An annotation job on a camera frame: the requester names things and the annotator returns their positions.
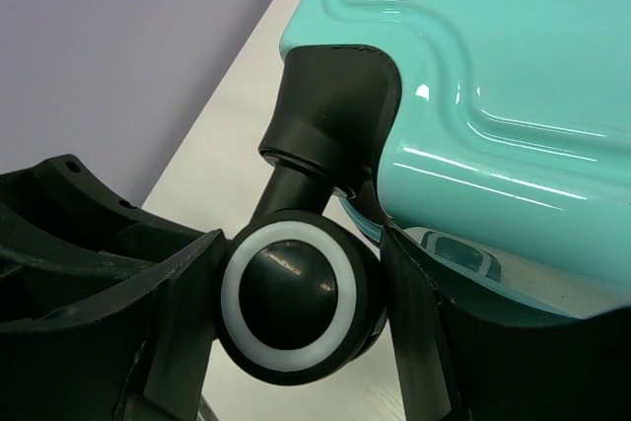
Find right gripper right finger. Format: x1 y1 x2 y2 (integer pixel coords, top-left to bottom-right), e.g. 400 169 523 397
381 226 630 420

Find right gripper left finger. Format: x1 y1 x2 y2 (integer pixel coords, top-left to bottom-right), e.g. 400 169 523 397
1 155 226 420

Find pink and teal suitcase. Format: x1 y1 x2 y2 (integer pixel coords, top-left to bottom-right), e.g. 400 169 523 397
215 0 630 386

